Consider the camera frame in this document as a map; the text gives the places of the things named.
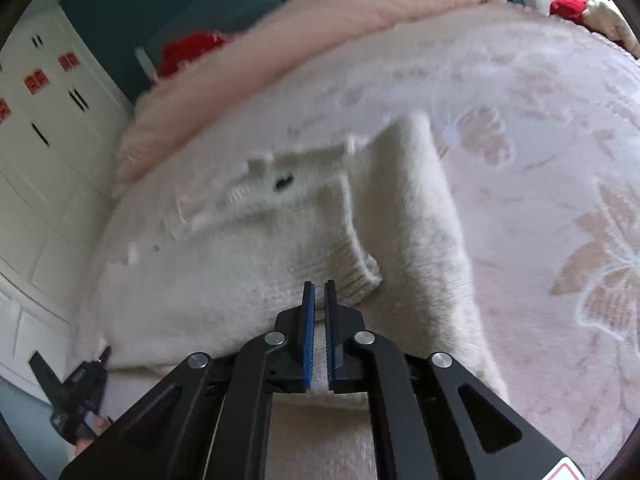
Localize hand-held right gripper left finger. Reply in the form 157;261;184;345
59;281;317;480

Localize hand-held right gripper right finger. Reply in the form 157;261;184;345
324;280;583;480

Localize white knit sweater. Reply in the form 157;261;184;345
92;110;511;406

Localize person's left hand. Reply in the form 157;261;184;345
74;410;115;456

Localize white wardrobe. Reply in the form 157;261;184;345
0;2;136;411

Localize white fleece garment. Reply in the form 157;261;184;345
75;10;640;480

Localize red cloth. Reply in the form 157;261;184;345
549;0;591;23
159;31;231;78

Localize pink fluffy blanket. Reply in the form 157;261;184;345
112;0;508;186

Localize teal sofa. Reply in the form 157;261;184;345
60;0;301;106

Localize cream cloth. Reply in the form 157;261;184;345
582;0;640;56

